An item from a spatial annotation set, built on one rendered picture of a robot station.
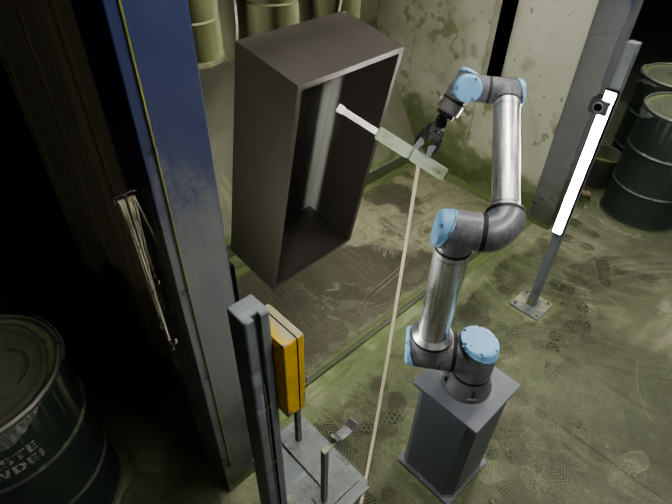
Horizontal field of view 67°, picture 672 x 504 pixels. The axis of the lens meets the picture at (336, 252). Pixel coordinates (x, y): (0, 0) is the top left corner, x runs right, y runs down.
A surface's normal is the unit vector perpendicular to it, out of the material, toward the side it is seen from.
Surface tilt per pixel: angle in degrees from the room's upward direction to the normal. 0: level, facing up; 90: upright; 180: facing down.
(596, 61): 90
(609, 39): 90
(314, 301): 0
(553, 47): 90
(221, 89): 57
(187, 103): 90
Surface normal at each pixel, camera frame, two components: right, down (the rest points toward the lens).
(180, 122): 0.69, 0.48
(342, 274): 0.02, -0.76
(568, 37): -0.73, 0.44
